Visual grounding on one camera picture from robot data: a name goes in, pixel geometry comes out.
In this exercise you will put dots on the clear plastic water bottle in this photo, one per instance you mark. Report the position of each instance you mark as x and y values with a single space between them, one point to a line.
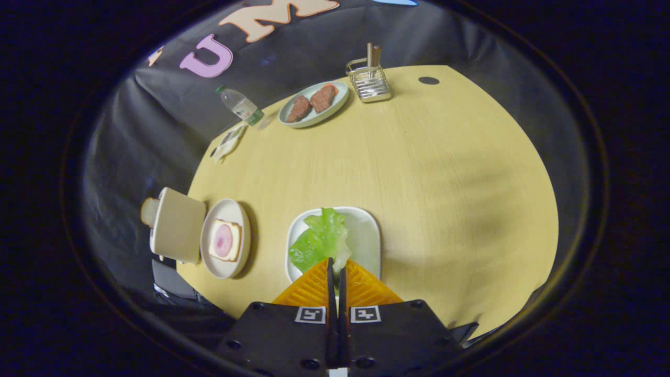
241 106

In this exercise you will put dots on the white toaster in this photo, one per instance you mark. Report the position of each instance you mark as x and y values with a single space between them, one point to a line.
178 225

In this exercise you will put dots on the round beige plate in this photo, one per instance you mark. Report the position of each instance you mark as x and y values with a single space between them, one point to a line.
225 268

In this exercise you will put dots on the brown fried meat piece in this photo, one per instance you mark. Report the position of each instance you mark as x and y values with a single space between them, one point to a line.
299 109
323 98

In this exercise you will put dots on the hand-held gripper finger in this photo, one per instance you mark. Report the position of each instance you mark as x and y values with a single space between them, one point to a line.
343 335
331 335

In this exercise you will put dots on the light green round plate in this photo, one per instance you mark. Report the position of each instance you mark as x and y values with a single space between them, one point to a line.
335 107

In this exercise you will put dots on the green lettuce leaf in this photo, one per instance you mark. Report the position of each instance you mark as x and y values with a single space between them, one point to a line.
319 241

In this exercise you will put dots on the pink ham slice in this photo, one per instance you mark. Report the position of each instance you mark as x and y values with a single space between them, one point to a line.
223 241

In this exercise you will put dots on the metal utensil holder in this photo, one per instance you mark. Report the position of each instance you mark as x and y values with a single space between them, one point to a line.
371 86

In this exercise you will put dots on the white square plate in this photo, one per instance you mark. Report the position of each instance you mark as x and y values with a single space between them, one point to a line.
364 235

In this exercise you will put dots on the white divided dish of beans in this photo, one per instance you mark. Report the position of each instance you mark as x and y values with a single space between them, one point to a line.
229 144

